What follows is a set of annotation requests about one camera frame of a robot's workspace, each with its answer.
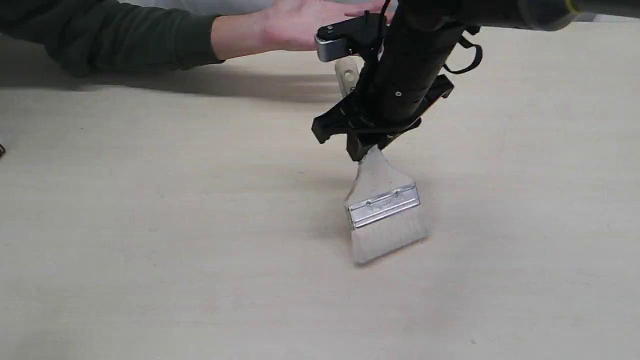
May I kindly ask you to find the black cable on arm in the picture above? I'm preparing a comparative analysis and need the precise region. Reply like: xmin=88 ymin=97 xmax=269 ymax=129
xmin=442 ymin=27 xmax=484 ymax=75

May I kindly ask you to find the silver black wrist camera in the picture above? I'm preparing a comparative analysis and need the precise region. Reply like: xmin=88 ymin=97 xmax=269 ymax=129
xmin=315 ymin=11 xmax=387 ymax=63

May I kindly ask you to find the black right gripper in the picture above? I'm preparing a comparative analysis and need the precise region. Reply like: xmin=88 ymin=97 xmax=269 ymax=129
xmin=311 ymin=74 xmax=455 ymax=162

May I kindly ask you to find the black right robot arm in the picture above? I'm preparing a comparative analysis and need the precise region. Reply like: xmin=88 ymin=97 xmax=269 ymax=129
xmin=311 ymin=0 xmax=639 ymax=158

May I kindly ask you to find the dark green sleeved forearm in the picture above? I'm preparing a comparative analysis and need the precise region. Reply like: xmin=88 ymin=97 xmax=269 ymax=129
xmin=1 ymin=0 xmax=277 ymax=76

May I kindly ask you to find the person's open bare hand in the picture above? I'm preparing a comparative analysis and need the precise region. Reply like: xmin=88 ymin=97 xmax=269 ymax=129
xmin=261 ymin=0 xmax=396 ymax=53

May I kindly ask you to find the wide wooden paint brush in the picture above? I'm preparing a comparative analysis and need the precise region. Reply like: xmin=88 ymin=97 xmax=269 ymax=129
xmin=334 ymin=57 xmax=429 ymax=266

